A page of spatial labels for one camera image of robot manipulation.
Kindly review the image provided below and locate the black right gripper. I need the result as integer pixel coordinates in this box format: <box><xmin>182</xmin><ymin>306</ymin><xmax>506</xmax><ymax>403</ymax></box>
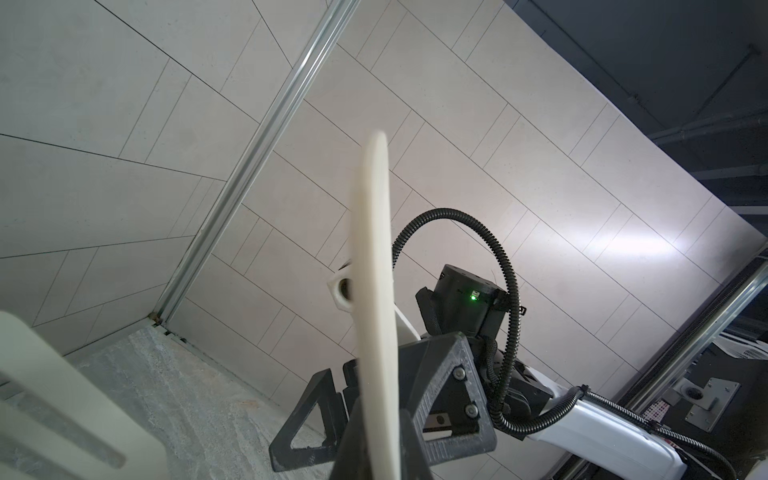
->
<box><xmin>269</xmin><ymin>333</ymin><xmax>497</xmax><ymax>472</ymax></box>

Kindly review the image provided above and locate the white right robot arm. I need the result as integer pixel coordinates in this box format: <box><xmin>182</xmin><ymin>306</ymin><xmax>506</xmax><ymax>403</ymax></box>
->
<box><xmin>269</xmin><ymin>265</ymin><xmax>688</xmax><ymax>479</ymax></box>

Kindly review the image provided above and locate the grey monitor stand plate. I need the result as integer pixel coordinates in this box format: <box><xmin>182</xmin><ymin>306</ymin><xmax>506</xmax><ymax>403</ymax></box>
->
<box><xmin>673</xmin><ymin>378</ymin><xmax>741</xmax><ymax>433</ymax></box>

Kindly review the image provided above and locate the aluminium corner post left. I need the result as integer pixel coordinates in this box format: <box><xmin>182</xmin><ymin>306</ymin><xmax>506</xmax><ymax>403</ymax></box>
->
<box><xmin>150</xmin><ymin>0</ymin><xmax>360</xmax><ymax>325</ymax></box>

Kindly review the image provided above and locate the aluminium corner post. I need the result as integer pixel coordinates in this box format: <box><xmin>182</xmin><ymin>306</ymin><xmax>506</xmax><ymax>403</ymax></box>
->
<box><xmin>557</xmin><ymin>239</ymin><xmax>768</xmax><ymax>480</ymax></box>
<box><xmin>150</xmin><ymin>0</ymin><xmax>360</xmax><ymax>325</ymax></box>

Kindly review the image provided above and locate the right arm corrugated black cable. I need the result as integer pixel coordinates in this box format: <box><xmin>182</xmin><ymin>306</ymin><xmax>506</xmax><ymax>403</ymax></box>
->
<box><xmin>391</xmin><ymin>207</ymin><xmax>738</xmax><ymax>480</ymax></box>

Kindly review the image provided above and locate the aluminium corner post right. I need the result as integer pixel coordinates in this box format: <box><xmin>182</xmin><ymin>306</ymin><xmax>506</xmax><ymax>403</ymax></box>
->
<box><xmin>557</xmin><ymin>239</ymin><xmax>768</xmax><ymax>480</ymax></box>

